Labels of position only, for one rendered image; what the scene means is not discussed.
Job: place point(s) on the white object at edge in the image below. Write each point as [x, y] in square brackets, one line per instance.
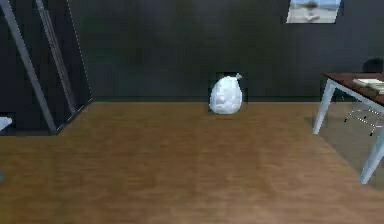
[4, 122]

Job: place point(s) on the brown table with white legs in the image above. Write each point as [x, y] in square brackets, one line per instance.
[346, 81]

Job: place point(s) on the framed picture on wall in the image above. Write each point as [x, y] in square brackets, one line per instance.
[313, 10]

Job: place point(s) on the pale open book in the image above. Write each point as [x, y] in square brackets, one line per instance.
[370, 83]

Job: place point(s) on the white tied garbage bag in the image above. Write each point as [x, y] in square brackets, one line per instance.
[226, 96]

